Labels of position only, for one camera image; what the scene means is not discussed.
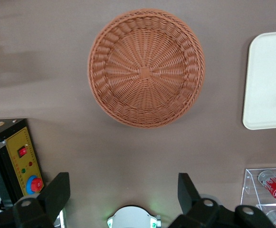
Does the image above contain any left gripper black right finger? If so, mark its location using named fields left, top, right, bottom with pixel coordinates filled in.
left=170, top=172, right=236, bottom=228

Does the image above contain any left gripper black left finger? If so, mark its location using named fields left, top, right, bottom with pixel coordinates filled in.
left=12, top=172, right=71, bottom=228

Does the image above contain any round brown wicker basket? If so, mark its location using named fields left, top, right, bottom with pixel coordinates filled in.
left=87, top=9, right=206, bottom=129

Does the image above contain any cream rectangular plastic tray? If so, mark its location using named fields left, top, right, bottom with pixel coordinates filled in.
left=242, top=30, right=276, bottom=131

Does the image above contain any black hot dog roller machine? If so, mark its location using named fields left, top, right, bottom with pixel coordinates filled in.
left=0, top=118, right=67, bottom=228

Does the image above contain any clear acrylic bottle rack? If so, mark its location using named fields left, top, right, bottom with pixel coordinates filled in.
left=240, top=167, right=276, bottom=228

